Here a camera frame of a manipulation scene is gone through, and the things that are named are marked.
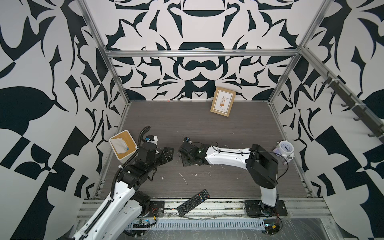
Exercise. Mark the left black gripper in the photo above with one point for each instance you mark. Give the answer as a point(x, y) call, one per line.
point(164, 154)

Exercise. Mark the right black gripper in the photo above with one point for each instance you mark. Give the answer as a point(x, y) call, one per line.
point(185, 163)

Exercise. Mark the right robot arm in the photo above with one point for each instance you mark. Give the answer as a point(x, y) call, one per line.
point(262, 165)

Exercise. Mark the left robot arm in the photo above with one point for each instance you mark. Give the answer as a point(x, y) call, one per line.
point(125, 202)

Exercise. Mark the white tissue box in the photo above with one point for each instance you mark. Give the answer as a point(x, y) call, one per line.
point(123, 145)

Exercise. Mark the black remote control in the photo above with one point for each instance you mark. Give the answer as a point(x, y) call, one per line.
point(192, 203)

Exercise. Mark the left green circuit board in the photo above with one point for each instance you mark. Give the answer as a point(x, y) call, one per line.
point(144, 224)

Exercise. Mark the green circuit board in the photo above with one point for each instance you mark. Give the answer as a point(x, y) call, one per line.
point(144, 224)
point(271, 227)

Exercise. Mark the right green circuit board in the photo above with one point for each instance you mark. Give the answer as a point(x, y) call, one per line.
point(271, 227)

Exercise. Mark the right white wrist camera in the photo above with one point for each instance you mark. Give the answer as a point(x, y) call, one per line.
point(187, 140)

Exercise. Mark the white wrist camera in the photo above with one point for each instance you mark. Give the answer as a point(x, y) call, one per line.
point(187, 140)
point(152, 139)

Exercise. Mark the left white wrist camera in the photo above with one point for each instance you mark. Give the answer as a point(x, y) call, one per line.
point(152, 139)

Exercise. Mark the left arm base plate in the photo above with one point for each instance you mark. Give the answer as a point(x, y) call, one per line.
point(155, 209)

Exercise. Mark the wooden picture frame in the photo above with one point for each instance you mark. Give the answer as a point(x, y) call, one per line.
point(223, 101)

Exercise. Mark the white cable duct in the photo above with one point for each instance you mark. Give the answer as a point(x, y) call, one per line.
point(217, 224)

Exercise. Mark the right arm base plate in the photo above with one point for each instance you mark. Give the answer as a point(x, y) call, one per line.
point(256, 209)

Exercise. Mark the wall coat hook rail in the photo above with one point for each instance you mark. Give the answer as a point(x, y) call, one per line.
point(351, 102)

